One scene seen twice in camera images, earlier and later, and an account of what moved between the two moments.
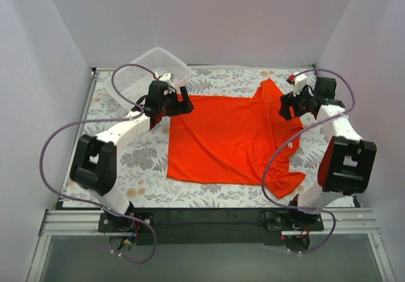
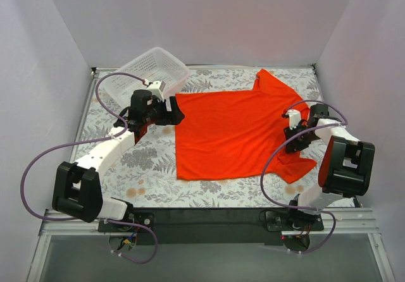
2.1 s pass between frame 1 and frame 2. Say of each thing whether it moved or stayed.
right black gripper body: moved
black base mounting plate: stayed
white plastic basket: stayed
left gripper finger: moved
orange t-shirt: moved
